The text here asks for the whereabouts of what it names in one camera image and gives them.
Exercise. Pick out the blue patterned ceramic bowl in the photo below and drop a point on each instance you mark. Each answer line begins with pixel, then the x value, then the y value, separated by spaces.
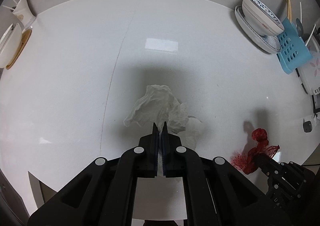
pixel 261 18

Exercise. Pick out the white paper cup holder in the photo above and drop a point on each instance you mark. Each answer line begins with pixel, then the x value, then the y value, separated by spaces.
pixel 23 13

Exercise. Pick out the wooden chopsticks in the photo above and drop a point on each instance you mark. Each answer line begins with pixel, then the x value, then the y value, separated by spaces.
pixel 289 10

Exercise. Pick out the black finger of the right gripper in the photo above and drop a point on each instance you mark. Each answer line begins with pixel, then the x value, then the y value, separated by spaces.
pixel 267 165

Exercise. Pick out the white paper tissue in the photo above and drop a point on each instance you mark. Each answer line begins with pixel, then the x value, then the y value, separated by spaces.
pixel 161 107

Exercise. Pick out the stacked white bowls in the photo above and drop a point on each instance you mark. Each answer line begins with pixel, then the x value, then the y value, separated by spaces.
pixel 11 46

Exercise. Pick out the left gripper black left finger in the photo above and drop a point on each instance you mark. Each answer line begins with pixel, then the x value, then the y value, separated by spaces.
pixel 154 148

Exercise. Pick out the white floral appliance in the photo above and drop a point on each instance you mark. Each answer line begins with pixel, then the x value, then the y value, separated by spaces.
pixel 309 72

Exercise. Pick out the light blue utensil basket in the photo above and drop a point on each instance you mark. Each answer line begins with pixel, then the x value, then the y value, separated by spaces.
pixel 293 52

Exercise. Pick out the round wooden coaster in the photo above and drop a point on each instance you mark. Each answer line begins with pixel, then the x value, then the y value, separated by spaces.
pixel 25 38

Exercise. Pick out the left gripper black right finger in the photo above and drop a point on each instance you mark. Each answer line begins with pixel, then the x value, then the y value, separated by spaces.
pixel 164 149

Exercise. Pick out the white oval plate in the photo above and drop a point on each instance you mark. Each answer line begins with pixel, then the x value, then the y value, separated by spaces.
pixel 267 43

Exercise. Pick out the red mesh net bag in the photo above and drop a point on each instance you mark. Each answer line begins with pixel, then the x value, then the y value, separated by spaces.
pixel 245 162

